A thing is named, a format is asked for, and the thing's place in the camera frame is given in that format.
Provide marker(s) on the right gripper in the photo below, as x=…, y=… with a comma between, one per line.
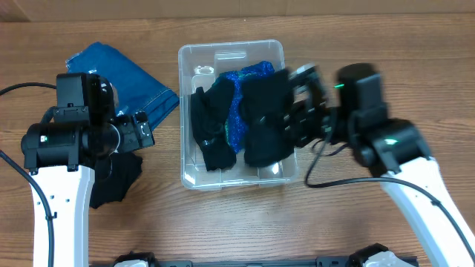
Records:
x=309, y=109

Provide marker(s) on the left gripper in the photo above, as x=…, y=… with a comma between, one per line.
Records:
x=133, y=141

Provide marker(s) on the blue denim jeans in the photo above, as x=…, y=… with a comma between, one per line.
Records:
x=136, y=89

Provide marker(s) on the black garment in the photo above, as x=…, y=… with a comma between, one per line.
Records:
x=263, y=107
x=113, y=177

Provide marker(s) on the blue sequin garment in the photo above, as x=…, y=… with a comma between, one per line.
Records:
x=236, y=128

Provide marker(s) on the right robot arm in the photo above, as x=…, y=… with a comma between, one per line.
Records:
x=393, y=150

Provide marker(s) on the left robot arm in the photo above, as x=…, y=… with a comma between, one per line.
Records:
x=60, y=157

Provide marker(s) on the clear plastic storage bin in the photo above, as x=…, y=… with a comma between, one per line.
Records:
x=200, y=65

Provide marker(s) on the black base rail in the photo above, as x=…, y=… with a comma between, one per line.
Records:
x=149, y=259

